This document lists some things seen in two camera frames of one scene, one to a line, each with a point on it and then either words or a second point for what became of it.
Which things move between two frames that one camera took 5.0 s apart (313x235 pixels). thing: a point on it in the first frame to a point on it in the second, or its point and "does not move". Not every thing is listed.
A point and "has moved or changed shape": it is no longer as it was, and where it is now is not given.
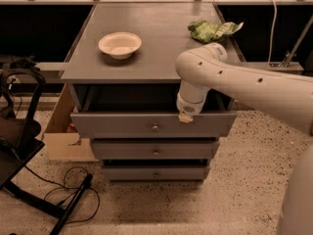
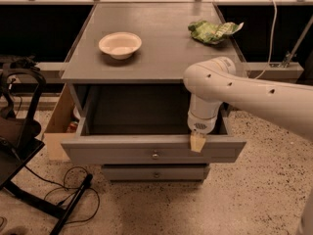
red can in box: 71,128 does not move
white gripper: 188,107 to 201,123
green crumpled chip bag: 209,32 does not move
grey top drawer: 154,124 has moved or changed shape
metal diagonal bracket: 290,55 does not move
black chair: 22,91 does not move
